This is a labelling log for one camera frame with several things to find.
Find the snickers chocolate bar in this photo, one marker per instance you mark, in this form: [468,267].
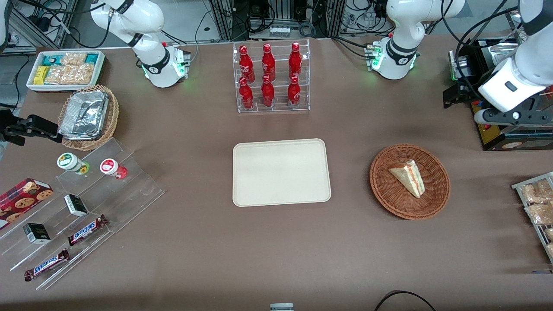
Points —
[86,230]
[46,264]

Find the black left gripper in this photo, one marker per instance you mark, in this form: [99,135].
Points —
[467,92]

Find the red tartan cookie box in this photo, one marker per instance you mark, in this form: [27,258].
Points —
[21,198]

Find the clear cracker bag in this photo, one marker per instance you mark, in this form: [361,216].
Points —
[58,76]
[73,58]
[82,73]

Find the tray of packaged snacks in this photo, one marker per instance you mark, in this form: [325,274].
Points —
[518,186]

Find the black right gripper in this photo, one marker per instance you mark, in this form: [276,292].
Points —
[27,126]

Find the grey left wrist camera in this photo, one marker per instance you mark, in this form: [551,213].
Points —
[501,117]

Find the white power strip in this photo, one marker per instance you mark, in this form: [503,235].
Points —
[279,31]

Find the round brown wicker basket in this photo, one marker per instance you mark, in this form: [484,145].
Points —
[389,194]

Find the small black box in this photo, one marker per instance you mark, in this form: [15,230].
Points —
[36,233]
[75,205]

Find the teal snack packet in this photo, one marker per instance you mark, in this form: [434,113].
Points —
[51,59]
[91,57]

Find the yellow snack packet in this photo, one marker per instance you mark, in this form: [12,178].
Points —
[41,74]

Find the small grey device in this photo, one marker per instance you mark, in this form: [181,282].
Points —
[281,307]

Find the triangular sandwich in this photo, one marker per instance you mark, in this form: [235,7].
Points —
[410,177]

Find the clear acrylic bottle rack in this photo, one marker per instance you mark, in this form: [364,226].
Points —
[281,88]

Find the green lid cup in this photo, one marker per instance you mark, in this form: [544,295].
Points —
[69,161]

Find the red lid cup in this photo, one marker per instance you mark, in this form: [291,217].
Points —
[109,166]

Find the black food warmer machine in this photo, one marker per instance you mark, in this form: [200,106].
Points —
[492,136]

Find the white rectangular snack bin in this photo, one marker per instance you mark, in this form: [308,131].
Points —
[65,88]

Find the clear pastry bag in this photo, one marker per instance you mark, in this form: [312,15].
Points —
[550,249]
[535,192]
[540,214]
[549,233]

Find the red cola bottle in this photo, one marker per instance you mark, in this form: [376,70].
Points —
[293,91]
[245,65]
[268,93]
[268,62]
[295,60]
[246,95]

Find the steel warmer pan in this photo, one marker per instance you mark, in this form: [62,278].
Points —
[497,52]

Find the clear acrylic stepped display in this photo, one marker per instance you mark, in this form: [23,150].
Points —
[138,190]

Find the oval light wicker basket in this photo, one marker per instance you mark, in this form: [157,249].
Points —
[113,116]

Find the beige plastic tray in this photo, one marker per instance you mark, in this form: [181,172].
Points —
[281,172]

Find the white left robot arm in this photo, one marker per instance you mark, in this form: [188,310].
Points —
[397,39]

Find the aluminium foil tray stack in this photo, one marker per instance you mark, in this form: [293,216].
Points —
[84,114]

